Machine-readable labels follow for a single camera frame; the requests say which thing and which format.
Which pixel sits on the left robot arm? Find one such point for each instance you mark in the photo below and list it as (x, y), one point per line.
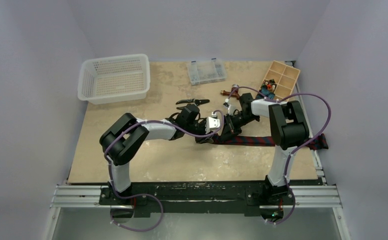
(123, 139)

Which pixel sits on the clear plastic organizer box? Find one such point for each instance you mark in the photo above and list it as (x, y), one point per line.
(207, 71)

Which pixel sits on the black pliers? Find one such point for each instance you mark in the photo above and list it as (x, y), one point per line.
(191, 102)

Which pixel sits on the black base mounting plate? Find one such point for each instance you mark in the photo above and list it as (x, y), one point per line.
(189, 197)

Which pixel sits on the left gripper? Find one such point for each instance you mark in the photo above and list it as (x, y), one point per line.
(204, 139)

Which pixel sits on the multicolour rolled tie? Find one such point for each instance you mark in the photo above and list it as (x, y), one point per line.
(268, 86)

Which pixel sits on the wooden compartment box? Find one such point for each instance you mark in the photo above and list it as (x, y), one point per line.
(285, 76)

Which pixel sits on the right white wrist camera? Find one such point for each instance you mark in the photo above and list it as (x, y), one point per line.
(230, 107)

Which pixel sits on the red navy striped tie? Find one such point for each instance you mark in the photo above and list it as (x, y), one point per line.
(318, 143)

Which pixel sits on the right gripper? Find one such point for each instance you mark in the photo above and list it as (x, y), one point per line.
(230, 124)

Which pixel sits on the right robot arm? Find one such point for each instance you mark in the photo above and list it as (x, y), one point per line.
(288, 131)

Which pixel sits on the white plastic basket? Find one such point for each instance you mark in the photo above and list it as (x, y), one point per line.
(114, 79)

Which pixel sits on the blue patterned rolled tie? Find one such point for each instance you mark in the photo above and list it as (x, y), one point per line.
(269, 94)

